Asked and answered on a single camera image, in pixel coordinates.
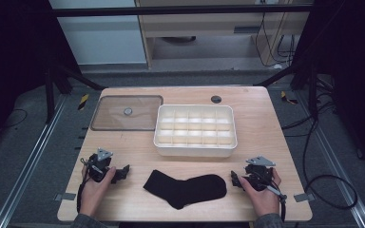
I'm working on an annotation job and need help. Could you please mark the person's left hand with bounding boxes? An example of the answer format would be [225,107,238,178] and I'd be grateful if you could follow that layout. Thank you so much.
[80,165,117,219]

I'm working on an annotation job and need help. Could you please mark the black sock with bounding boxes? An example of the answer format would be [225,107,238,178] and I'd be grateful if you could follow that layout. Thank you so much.
[143,169,228,211]

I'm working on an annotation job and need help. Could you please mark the yellow black striped tape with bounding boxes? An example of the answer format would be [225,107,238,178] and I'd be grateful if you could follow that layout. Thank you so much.
[77,93,90,111]
[280,90,298,105]

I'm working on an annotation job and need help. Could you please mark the thin black floor cable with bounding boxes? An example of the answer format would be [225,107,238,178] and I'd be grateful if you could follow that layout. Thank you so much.
[1,108,29,130]

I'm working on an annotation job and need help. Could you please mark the black curtain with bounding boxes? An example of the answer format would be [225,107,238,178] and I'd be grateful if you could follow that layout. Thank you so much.
[293,0,365,175]
[0,0,81,156]

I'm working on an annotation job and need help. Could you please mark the hanging black desk cables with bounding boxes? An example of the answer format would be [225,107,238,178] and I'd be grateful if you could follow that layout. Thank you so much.
[254,11,297,68]

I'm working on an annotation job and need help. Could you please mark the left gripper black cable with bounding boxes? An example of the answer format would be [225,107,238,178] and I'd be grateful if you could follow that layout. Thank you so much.
[76,157,92,214]

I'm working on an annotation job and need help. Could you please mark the white cabinet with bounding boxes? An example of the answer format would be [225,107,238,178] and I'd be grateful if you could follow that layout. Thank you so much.
[48,0,148,67]

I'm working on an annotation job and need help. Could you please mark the person's right hand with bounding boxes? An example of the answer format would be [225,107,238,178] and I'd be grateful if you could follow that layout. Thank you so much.
[237,167,282,219]

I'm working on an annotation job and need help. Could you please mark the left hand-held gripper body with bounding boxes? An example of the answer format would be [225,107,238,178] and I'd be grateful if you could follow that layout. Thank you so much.
[86,147,114,183]

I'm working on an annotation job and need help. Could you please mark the white divided storage box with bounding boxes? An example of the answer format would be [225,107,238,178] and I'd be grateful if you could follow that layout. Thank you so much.
[153,104,239,159]

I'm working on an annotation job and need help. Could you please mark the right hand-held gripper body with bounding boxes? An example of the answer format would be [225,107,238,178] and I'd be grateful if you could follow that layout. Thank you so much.
[243,155,277,192]

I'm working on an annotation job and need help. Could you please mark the transparent box lid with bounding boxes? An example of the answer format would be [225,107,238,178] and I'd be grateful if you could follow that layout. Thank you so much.
[89,94,164,132]

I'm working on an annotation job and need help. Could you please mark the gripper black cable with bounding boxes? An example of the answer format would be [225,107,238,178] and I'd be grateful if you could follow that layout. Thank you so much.
[76,157,92,214]
[265,184,288,222]

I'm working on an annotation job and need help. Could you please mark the black metal stand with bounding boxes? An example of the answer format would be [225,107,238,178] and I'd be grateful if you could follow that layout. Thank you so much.
[43,61,106,125]
[253,61,319,122]

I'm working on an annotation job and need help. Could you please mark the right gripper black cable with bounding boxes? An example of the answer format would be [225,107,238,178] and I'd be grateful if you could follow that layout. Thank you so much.
[265,184,288,222]

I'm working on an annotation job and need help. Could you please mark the light wooden desk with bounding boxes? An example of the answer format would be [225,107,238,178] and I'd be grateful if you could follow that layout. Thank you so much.
[134,0,314,69]

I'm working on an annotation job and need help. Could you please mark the grey metal bracket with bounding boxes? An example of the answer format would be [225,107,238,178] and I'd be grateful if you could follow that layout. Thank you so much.
[54,192,77,202]
[293,193,316,203]

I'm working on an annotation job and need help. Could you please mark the looped black floor cable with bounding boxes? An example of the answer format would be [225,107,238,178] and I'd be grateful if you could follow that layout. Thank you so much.
[301,118,359,211]

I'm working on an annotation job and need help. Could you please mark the aluminium floor rail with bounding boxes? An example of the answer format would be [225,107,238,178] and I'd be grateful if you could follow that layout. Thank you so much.
[0,94,68,228]
[296,89,365,228]

